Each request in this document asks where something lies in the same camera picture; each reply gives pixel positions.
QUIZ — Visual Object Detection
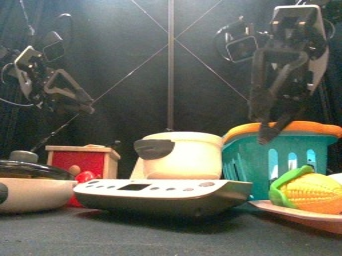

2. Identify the white pot grey handle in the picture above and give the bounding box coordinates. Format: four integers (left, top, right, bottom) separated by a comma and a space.
133, 131, 225, 181

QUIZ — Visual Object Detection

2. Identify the teal basket orange rim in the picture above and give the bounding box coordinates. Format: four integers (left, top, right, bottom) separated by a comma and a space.
221, 120, 342, 201

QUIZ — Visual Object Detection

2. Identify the red wooden box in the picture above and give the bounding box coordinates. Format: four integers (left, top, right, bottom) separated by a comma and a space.
45, 143, 122, 180

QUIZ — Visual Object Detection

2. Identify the glass lid grey knob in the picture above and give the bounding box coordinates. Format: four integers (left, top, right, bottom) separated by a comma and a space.
0, 149, 77, 181

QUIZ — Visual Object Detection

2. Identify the yellow toy corn green husk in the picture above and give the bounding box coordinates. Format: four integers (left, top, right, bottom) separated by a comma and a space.
268, 164, 342, 215

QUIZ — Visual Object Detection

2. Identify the red toy vegetable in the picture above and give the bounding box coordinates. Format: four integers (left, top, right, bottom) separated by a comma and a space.
66, 164, 101, 208

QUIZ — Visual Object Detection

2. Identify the cream toy pan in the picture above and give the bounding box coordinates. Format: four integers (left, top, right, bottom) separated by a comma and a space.
0, 176, 78, 214

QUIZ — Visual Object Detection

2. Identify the pink plate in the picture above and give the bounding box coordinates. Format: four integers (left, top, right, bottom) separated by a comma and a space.
248, 199, 342, 235

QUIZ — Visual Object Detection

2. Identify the white toy appliance base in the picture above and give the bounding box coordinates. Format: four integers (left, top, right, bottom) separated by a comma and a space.
73, 178, 254, 218

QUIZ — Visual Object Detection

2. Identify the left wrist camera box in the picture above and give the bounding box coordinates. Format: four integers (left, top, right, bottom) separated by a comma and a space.
41, 30, 67, 63

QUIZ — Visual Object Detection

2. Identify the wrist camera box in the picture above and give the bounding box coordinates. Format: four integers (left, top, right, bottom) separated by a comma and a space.
216, 18, 261, 64
41, 30, 67, 63

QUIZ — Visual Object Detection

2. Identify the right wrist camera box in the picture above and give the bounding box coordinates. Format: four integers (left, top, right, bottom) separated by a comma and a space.
216, 18, 261, 64

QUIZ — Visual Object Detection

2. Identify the vertical metal frame pole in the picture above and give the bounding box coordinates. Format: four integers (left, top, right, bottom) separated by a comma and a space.
166, 0, 177, 132

